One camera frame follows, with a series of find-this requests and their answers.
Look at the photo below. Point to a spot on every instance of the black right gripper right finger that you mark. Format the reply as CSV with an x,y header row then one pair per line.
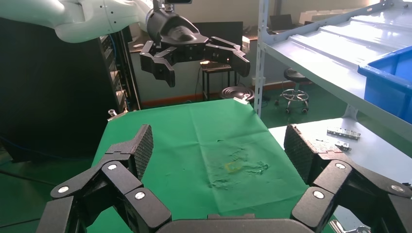
x,y
341,183

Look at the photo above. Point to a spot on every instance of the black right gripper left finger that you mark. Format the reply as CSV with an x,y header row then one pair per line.
x,y
119,173

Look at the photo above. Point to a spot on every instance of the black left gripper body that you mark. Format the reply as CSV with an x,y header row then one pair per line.
x,y
175,32

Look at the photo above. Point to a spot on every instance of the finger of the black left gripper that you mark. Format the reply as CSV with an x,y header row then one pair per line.
x,y
161,66
236,59

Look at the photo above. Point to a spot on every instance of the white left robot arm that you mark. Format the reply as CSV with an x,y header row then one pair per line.
x,y
80,19

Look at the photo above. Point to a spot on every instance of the small black side table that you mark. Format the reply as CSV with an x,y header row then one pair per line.
x,y
215,68

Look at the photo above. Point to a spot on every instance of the black ribbed round disc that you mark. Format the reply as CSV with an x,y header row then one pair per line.
x,y
236,92

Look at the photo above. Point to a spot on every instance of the notched metal strip part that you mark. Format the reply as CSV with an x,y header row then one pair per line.
x,y
342,132
343,145

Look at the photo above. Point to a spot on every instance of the silver binder clip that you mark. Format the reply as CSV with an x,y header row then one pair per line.
x,y
112,113
341,229
241,100

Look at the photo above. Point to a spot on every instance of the dark laptop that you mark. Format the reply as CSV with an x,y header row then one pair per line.
x,y
281,22

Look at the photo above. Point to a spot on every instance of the black round wheeled stool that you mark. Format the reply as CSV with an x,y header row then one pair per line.
x,y
294,75

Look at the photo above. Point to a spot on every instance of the green table cloth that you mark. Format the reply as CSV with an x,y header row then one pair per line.
x,y
193,144

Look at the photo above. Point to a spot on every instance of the grey metal shelf rack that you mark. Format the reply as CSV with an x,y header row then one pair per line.
x,y
322,48

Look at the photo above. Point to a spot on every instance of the tall black cabinet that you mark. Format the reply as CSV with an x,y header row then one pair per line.
x,y
48,96

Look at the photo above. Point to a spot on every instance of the blue plastic bin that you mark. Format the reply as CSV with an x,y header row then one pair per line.
x,y
389,86

